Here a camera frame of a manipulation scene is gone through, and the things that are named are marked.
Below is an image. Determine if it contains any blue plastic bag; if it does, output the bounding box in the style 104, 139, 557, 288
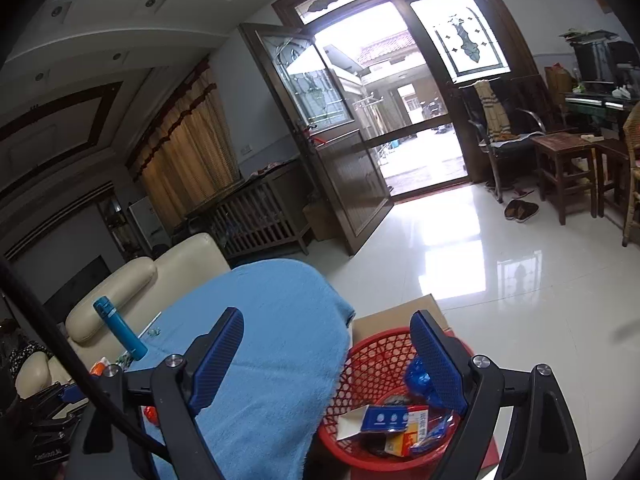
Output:
404, 356, 446, 410

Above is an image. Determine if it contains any blue toothpaste box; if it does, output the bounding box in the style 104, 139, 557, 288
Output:
335, 405, 409, 441

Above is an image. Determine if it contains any red plastic bag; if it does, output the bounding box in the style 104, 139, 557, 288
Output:
143, 406, 160, 427

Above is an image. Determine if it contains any orange white medicine box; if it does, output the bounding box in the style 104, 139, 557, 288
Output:
90, 358, 111, 377

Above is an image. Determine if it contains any cardboard box on floor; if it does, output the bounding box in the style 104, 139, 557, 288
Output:
349, 292, 501, 480

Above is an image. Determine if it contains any black white dotted scarf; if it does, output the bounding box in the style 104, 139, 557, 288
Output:
0, 318, 51, 385

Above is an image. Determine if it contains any blue tablecloth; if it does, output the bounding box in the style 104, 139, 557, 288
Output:
131, 259, 355, 479

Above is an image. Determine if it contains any cream leather sofa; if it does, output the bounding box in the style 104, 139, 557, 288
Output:
13, 231, 232, 401

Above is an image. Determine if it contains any black television screen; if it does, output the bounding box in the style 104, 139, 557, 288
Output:
43, 256, 111, 314

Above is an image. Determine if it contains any teal thermos bottle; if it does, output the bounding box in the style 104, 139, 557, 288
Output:
93, 296, 148, 361

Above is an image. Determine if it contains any wooden baby crib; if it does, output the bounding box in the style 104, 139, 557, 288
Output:
186, 159, 314, 261

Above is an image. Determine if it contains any white refrigerator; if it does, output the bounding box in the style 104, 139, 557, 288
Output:
128, 196, 171, 249

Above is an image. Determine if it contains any brown slippers pair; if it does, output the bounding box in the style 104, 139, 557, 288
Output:
504, 200, 539, 223

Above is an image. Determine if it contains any small cardboard box by door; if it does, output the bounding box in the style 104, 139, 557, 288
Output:
303, 200, 342, 242

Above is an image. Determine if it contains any beige red curtain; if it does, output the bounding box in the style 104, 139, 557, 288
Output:
128, 58, 241, 232

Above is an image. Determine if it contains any brown glass door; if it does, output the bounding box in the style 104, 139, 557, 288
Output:
239, 23, 393, 256

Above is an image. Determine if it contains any dark wooden stool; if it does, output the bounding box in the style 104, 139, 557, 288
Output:
532, 132, 598, 226

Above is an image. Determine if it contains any rattan chair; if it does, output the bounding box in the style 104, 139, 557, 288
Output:
622, 102, 640, 247

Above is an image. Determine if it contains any dark desk with keyboard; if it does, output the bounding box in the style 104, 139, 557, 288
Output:
560, 28, 640, 137

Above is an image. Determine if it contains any metal frame armchair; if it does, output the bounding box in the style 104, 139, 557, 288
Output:
459, 78, 548, 204

